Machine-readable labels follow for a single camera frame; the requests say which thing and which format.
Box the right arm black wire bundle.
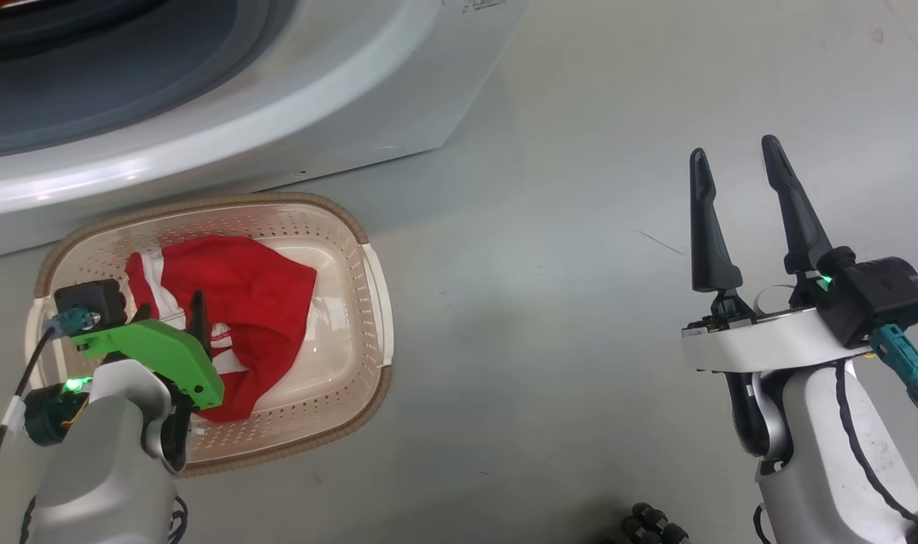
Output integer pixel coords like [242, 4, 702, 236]
[834, 360, 918, 533]

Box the camera cable teal connector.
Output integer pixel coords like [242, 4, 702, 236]
[0, 305, 103, 544]
[869, 323, 918, 418]

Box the arm black wire bundle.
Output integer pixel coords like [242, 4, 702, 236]
[834, 360, 918, 533]
[168, 495, 191, 544]

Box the left arm black wire bundle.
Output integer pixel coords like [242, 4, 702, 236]
[168, 495, 191, 544]

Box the right camera cable teal connector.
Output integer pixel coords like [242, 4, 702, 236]
[869, 323, 918, 418]

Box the left camera cable teal connector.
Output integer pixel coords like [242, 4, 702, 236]
[0, 305, 103, 544]

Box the white front-load washing machine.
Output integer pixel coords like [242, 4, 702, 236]
[0, 0, 531, 262]

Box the cream perforated laundry basket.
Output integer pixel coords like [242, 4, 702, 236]
[24, 192, 394, 478]

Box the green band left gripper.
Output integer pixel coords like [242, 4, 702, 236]
[71, 290, 226, 412]

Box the red white garment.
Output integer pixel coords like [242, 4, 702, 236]
[124, 235, 318, 424]

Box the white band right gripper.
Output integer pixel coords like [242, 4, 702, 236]
[682, 134, 875, 374]

